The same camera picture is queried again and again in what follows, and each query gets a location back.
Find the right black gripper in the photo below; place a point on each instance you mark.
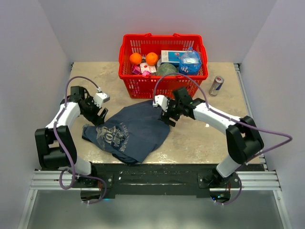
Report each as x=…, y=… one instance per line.
x=166, y=118

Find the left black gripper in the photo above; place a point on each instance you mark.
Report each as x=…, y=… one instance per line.
x=95, y=119

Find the navy blue printed t-shirt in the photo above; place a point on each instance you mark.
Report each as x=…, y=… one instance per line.
x=131, y=134

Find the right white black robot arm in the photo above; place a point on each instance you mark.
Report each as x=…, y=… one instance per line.
x=242, y=137

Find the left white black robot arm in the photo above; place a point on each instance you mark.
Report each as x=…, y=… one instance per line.
x=54, y=142

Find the red plastic shopping basket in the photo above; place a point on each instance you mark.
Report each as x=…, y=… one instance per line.
x=142, y=87

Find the green netted melon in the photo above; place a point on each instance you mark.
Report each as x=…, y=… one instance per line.
x=166, y=68

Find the magenta small box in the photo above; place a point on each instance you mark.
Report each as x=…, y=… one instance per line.
x=136, y=70

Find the pink white small box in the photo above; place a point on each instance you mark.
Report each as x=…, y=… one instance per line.
x=146, y=67

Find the blue plastic snack bag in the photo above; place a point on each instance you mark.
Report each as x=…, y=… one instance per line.
x=189, y=62

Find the blue white carton box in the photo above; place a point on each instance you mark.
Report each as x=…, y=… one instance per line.
x=171, y=57

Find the silver blue energy drink can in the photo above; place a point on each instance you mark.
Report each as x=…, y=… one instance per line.
x=216, y=86

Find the right orange fruit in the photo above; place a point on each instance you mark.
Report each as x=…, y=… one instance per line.
x=151, y=58

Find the orange fruit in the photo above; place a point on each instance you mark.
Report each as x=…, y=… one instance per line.
x=151, y=58
x=135, y=58

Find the left orange fruit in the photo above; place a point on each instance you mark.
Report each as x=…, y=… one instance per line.
x=135, y=58

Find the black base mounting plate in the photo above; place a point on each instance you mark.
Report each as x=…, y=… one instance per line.
x=161, y=179

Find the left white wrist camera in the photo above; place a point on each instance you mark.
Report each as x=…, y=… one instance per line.
x=100, y=98

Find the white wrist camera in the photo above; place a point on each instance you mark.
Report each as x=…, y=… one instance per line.
x=100, y=98
x=161, y=101

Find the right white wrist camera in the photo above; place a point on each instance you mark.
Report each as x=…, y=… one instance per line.
x=161, y=101

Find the aluminium extrusion rail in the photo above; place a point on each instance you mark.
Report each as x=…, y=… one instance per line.
x=254, y=181

